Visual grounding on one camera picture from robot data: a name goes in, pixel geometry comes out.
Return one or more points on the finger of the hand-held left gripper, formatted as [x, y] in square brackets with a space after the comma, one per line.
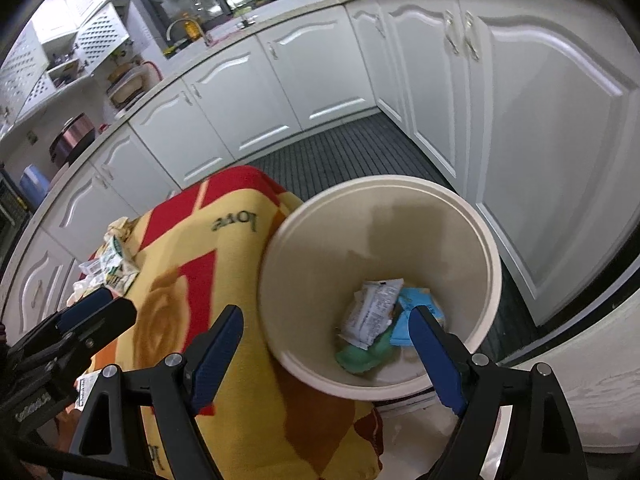
[85, 310]
[107, 320]

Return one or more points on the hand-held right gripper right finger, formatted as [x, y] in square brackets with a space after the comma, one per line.
[435, 360]

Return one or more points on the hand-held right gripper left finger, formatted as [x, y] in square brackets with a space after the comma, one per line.
[215, 360]

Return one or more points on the blue snack packet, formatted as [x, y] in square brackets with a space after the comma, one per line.
[415, 297]

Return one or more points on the green plastic packet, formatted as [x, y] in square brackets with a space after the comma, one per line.
[362, 357]

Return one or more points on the white printed packet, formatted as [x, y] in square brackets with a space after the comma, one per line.
[372, 310]

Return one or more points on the white plastic bin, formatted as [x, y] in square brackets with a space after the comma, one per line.
[350, 240]

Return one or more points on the crumpled white tissue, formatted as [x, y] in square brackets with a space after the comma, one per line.
[82, 287]

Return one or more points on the white and green milk carton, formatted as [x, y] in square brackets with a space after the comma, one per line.
[115, 265]

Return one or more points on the crumpled brown paper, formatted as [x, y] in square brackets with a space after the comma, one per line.
[117, 227]

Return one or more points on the colourful printed blanket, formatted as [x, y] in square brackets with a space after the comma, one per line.
[200, 270]

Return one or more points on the black microwave oven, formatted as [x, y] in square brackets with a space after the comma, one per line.
[7, 210]

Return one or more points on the blue plastic container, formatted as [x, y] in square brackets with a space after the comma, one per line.
[34, 182]

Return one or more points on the copper rice cooker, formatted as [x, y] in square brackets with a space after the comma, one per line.
[72, 137]

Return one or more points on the dark striped floor mat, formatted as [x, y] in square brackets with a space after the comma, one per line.
[340, 150]

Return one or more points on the beige casserole pot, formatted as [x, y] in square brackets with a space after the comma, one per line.
[122, 74]

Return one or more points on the white board with red rim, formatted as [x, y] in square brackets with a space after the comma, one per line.
[150, 77]

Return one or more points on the white lower kitchen cabinets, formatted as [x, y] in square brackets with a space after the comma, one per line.
[525, 110]

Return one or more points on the white lattice upper cabinets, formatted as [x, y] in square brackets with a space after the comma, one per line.
[95, 35]

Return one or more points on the yellow oil bottle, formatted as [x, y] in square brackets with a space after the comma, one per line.
[191, 30]

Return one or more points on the tall metal faucet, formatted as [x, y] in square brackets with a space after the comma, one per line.
[206, 35]

